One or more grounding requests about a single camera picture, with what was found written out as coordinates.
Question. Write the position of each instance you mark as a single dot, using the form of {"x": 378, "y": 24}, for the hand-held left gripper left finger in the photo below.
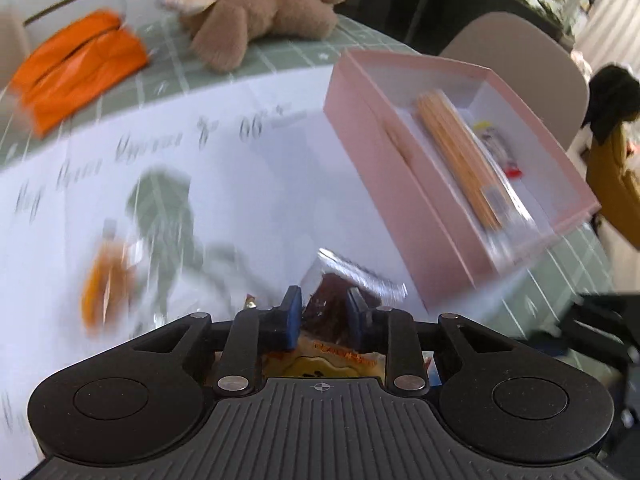
{"x": 291, "y": 317}

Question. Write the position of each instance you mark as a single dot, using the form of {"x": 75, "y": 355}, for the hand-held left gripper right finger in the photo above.
{"x": 356, "y": 317}

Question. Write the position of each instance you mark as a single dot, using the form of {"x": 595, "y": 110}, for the brown snack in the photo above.
{"x": 335, "y": 305}

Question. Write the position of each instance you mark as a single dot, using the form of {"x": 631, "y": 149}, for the pink cardboard box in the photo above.
{"x": 400, "y": 200}

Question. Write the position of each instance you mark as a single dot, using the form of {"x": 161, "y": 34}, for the yellow snack packet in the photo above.
{"x": 325, "y": 360}

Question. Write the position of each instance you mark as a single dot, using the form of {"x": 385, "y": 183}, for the white dinosaur print paper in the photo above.
{"x": 250, "y": 185}

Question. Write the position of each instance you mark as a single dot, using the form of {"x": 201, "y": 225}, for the orange snack packet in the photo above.
{"x": 102, "y": 285}

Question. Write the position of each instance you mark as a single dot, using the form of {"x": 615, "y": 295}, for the orange biscuit stick packet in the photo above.
{"x": 455, "y": 150}

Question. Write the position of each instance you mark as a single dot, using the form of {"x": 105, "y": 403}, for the small clear candy packet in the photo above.
{"x": 495, "y": 145}

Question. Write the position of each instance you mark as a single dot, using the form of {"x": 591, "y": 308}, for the beige dining chair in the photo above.
{"x": 520, "y": 55}

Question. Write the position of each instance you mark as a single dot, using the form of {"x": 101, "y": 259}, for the brown teddy bear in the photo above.
{"x": 260, "y": 5}

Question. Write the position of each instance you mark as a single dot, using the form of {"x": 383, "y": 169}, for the orange plastic bag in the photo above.
{"x": 75, "y": 70}

